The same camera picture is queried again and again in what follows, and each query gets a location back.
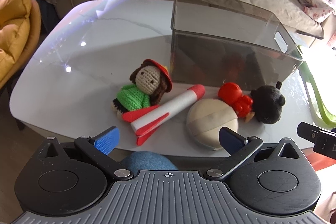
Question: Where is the black plush toy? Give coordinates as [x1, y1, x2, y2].
[245, 81, 286, 125]

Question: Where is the crochet doll with red hat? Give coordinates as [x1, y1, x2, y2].
[112, 59, 174, 122]

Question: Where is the red and white foam rocket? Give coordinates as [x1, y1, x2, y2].
[122, 84, 206, 146]

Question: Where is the red plastic toy figure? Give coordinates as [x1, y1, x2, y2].
[217, 81, 255, 119]

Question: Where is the pink floral cloth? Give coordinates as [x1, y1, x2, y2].
[297, 0, 336, 24]

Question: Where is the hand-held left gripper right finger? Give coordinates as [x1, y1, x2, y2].
[203, 126, 302, 180]

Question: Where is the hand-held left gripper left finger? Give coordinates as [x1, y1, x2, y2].
[37, 126, 134, 180]

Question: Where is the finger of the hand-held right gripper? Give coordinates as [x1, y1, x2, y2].
[297, 122, 320, 141]

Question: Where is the transparent grey storage box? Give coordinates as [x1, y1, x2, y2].
[170, 0, 303, 92]

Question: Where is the yellow chair cushion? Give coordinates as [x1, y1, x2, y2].
[0, 0, 42, 90]

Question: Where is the round beige cushion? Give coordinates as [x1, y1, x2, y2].
[186, 98, 239, 151]

